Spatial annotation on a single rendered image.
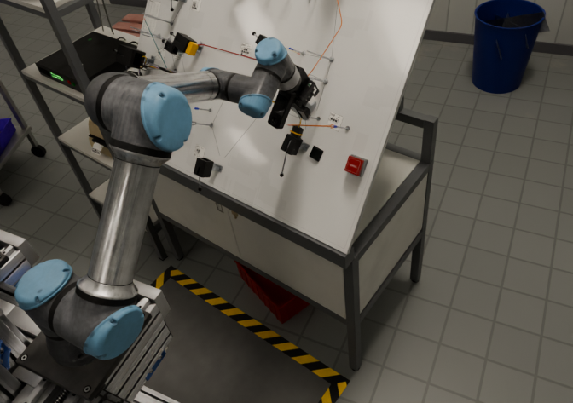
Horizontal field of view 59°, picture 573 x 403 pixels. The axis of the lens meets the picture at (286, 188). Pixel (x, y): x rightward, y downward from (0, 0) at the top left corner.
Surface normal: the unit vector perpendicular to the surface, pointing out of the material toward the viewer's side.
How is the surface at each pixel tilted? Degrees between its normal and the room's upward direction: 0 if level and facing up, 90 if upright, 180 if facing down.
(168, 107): 85
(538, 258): 0
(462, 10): 90
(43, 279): 7
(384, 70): 52
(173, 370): 0
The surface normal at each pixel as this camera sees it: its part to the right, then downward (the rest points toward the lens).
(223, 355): -0.11, -0.71
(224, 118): -0.55, 0.04
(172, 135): 0.89, 0.15
